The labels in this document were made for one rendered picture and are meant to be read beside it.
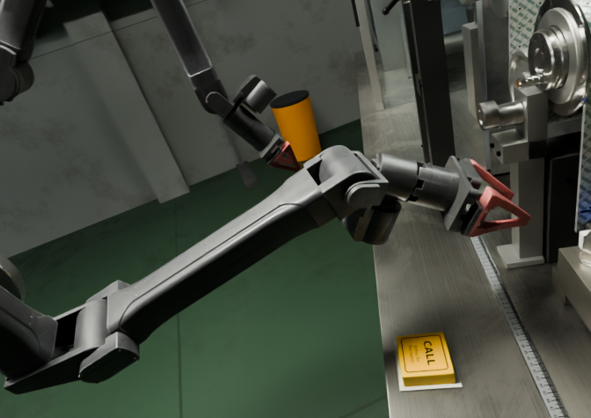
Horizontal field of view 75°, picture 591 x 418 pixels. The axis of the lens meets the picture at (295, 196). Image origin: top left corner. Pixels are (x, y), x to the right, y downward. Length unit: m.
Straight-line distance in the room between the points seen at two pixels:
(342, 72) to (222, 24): 1.23
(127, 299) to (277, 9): 3.47
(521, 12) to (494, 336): 0.50
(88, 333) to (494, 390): 0.53
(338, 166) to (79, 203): 3.79
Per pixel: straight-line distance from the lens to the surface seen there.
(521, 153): 0.65
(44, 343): 0.58
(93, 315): 0.58
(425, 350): 0.63
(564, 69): 0.57
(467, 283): 0.75
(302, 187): 0.47
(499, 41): 0.92
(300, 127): 3.45
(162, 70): 3.74
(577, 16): 0.55
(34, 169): 4.12
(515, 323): 0.69
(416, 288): 0.74
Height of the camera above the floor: 1.42
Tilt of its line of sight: 28 degrees down
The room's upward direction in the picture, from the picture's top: 19 degrees counter-clockwise
